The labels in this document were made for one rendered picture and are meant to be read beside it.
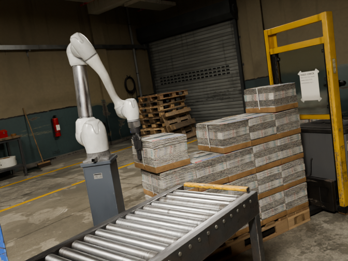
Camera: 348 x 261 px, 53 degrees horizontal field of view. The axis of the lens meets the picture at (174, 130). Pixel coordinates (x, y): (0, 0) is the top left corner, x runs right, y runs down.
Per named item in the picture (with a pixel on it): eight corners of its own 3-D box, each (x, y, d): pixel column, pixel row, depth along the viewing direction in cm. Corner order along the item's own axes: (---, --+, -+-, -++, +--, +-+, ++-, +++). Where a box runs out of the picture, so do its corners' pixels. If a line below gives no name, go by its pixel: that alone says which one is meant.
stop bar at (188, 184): (186, 185, 215) (186, 182, 215) (250, 189, 187) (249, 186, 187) (183, 186, 212) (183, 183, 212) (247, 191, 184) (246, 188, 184)
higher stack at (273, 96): (258, 219, 342) (242, 89, 326) (280, 210, 356) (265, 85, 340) (289, 230, 308) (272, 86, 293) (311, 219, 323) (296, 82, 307)
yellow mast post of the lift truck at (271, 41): (281, 191, 382) (263, 30, 361) (287, 189, 386) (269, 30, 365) (288, 193, 374) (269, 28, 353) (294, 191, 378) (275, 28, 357)
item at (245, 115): (221, 119, 315) (220, 117, 315) (245, 113, 328) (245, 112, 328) (248, 119, 282) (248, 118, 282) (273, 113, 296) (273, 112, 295)
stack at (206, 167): (155, 263, 286) (138, 166, 276) (259, 219, 342) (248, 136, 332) (178, 283, 253) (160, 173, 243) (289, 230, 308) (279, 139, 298)
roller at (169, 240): (112, 230, 173) (110, 221, 172) (186, 247, 142) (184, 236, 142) (104, 234, 169) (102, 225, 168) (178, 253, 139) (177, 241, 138)
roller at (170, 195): (164, 192, 203) (163, 201, 202) (234, 199, 173) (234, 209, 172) (170, 193, 207) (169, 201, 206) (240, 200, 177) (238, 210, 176)
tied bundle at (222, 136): (198, 150, 305) (193, 124, 303) (224, 143, 319) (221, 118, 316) (223, 154, 272) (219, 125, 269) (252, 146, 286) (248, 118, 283)
